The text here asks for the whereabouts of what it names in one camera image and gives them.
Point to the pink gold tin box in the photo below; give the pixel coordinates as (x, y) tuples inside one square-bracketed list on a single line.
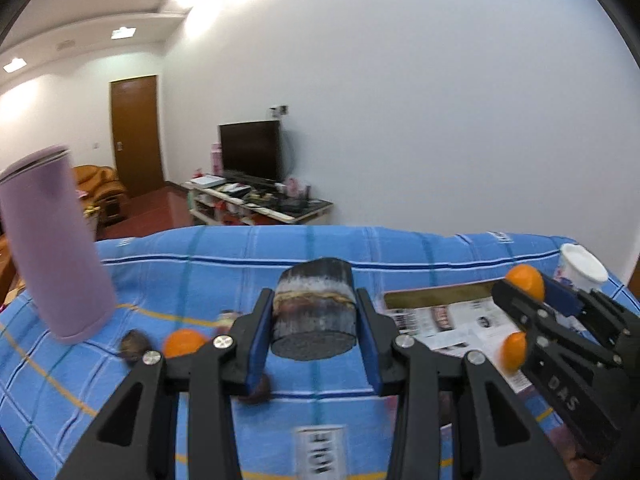
[(440, 290)]

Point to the orange mandarin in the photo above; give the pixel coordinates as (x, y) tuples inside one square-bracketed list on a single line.
[(182, 344), (512, 352), (525, 280)]

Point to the wall socket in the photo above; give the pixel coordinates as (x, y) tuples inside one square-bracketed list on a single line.
[(280, 109)]

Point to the round ceiling spotlight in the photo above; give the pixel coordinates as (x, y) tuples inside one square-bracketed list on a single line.
[(187, 0)]

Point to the pink tissue pack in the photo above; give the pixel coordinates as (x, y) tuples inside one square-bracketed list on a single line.
[(295, 187)]

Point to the newspaper sheet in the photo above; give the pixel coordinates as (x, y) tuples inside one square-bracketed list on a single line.
[(465, 330)]

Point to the orange leather armchair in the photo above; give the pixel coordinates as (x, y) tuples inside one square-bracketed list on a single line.
[(100, 185)]

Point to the white flower print cup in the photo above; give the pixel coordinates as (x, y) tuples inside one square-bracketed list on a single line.
[(582, 265)]

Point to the small brown taro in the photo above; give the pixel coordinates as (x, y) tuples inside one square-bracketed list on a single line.
[(134, 345), (259, 391)]

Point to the black television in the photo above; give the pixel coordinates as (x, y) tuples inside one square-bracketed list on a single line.
[(250, 150)]

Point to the layered cake piece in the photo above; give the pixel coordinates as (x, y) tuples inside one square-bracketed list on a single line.
[(227, 317)]

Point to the pink bottle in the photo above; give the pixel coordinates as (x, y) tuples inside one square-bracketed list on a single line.
[(216, 157)]

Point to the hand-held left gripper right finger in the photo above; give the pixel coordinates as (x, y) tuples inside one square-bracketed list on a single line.
[(370, 355)]

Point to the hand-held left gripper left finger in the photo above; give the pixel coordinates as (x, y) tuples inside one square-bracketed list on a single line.
[(260, 350)]

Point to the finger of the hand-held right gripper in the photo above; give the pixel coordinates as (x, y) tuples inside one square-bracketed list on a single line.
[(562, 297), (520, 312)]

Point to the blue plaid blanket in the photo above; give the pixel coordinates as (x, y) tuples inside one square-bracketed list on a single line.
[(200, 280)]

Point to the ceiling air vent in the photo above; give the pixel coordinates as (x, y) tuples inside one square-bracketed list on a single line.
[(65, 44)]

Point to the white television stand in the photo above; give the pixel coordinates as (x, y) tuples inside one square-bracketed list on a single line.
[(305, 212)]

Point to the purple tumbler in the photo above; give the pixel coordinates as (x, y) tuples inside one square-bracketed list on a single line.
[(55, 250)]

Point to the square ceiling light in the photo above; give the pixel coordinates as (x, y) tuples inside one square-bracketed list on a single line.
[(124, 32), (14, 65)]

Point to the white flat box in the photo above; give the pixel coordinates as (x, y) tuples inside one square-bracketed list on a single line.
[(207, 181)]

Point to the brown wooden door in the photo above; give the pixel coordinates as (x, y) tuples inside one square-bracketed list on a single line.
[(135, 135)]

